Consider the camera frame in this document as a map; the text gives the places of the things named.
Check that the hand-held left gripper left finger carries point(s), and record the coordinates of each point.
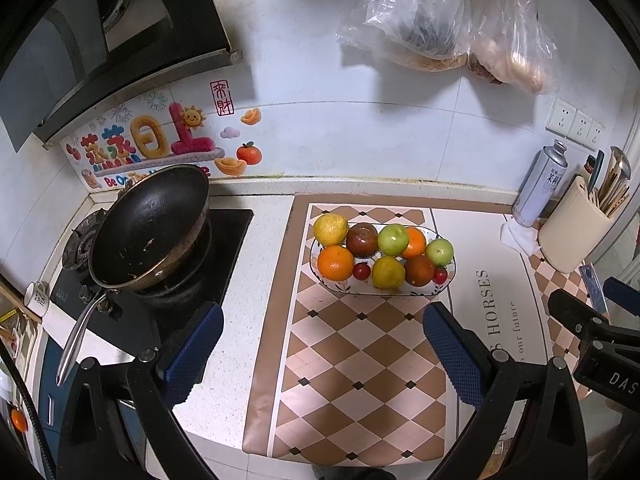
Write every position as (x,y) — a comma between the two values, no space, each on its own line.
(195,350)

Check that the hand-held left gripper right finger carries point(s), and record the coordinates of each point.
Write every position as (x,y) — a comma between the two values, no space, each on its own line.
(452,352)

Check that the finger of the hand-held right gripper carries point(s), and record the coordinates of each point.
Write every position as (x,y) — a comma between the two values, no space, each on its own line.
(622,292)
(575,312)

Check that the red cherry tomato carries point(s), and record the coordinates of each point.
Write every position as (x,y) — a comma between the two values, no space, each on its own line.
(440,275)
(361,271)

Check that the dark orange tangerine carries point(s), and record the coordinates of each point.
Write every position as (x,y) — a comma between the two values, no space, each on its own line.
(419,270)

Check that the green apple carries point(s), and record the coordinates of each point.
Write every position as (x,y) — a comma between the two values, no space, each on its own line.
(440,251)
(393,239)

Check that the oval floral plate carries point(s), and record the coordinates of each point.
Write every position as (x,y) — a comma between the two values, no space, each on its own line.
(365,287)

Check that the yellow lemon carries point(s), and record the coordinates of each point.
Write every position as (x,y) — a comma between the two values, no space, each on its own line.
(330,229)

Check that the blue grey flat tool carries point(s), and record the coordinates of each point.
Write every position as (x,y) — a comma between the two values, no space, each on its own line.
(592,287)

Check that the cream utensil holder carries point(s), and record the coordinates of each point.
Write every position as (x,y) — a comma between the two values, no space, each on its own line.
(570,235)

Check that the white crumpled tissue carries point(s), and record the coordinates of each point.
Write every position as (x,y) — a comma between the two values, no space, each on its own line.
(517,240)

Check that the checkered kitchen mat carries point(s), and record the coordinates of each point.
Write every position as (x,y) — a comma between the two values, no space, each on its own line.
(360,360)

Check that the bundle of wooden chopsticks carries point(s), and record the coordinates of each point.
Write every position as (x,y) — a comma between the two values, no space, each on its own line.
(615,192)

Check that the yellowish green citrus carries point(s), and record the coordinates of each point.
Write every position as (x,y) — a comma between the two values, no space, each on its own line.
(388,272)

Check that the black gas stove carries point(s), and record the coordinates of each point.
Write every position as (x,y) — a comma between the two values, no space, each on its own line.
(225,245)

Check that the orange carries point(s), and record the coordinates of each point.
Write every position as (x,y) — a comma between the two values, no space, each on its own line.
(335,262)
(416,243)

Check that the silver spray can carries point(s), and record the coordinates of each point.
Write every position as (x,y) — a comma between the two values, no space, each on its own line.
(542,185)

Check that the metal spoon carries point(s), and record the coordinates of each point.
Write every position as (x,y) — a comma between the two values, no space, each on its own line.
(620,160)

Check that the black frying pan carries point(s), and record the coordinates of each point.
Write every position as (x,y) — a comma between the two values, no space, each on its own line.
(150,225)

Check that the dark red apple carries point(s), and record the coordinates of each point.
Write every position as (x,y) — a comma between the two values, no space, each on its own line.
(362,240)

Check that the small white cup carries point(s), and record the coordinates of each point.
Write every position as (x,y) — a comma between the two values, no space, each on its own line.
(37,296)

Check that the small orange round object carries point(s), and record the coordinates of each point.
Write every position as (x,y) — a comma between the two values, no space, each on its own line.
(18,420)

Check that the clear bag with pale contents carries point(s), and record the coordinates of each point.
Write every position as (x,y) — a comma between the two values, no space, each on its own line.
(515,35)

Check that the black range hood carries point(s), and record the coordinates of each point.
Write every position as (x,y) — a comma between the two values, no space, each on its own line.
(75,50)

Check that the clear bag with dark contents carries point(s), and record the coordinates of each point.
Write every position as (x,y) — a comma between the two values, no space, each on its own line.
(420,10)

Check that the white wall socket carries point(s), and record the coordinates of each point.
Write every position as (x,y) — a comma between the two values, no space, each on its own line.
(596,133)
(582,126)
(561,117)

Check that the colourful wall sticker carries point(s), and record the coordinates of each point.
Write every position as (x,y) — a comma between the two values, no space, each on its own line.
(150,140)

